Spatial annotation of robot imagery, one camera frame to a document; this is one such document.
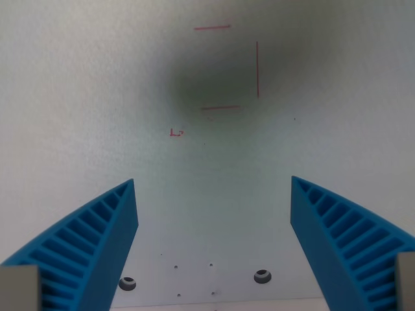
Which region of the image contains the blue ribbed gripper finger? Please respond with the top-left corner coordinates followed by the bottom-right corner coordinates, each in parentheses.
top-left (0, 178), bottom-right (139, 311)
top-left (290, 176), bottom-right (415, 311)

